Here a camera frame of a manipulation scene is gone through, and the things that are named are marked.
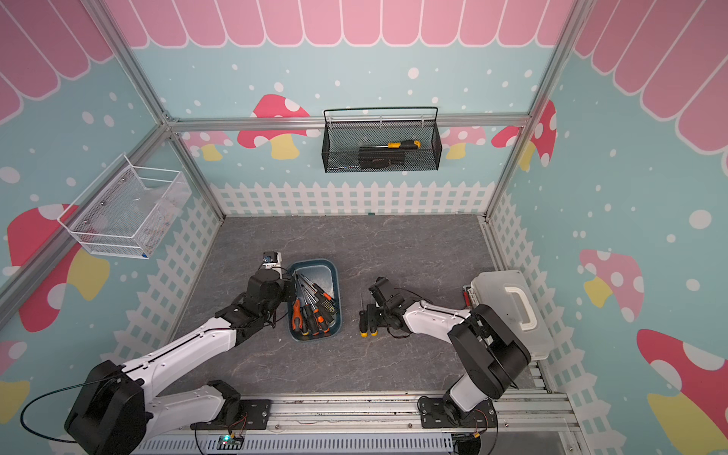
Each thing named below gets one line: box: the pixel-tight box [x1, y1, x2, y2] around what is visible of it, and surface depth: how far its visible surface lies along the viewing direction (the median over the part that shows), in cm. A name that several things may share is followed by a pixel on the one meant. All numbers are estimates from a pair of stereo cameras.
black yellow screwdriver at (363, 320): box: [359, 291, 369, 339], surface depth 91 cm
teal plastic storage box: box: [287, 258, 343, 343], surface depth 92 cm
